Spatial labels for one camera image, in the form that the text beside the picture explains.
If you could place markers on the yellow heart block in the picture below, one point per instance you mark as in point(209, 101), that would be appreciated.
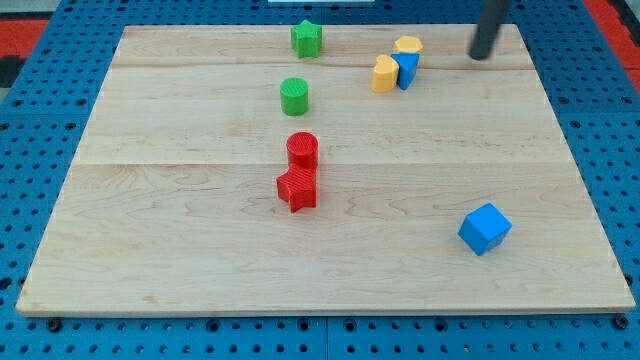
point(385, 73)

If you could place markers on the yellow hexagon block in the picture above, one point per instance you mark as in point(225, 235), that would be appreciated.
point(408, 45)

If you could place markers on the red star block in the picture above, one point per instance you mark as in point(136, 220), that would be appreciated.
point(297, 187)

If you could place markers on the red cylinder block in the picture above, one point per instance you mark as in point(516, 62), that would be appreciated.
point(302, 150)

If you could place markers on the light wooden board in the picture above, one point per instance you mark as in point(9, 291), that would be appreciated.
point(170, 207)

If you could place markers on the green cylinder block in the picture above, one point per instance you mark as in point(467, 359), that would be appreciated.
point(294, 93)

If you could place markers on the green star block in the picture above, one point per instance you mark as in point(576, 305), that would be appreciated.
point(306, 39)

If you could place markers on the blue triangle block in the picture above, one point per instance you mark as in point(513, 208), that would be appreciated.
point(408, 64)

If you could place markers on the blue cube block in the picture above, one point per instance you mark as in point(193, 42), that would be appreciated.
point(484, 229)

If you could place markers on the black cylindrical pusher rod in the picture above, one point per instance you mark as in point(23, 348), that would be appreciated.
point(491, 18)

